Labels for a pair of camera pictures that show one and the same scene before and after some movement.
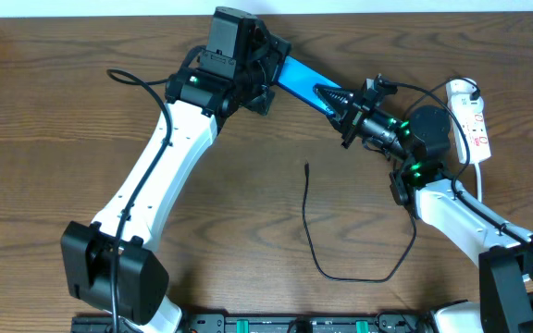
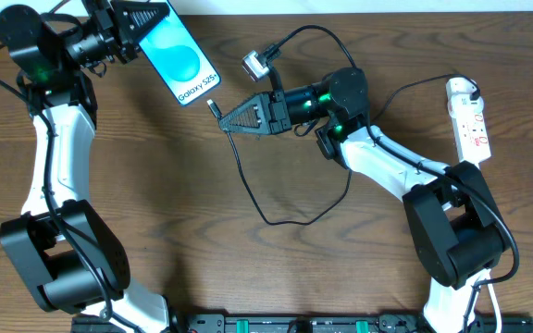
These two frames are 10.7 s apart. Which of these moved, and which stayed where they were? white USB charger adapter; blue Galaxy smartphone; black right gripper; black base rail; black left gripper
Moved: black right gripper; blue Galaxy smartphone; black left gripper
Stayed: white USB charger adapter; black base rail
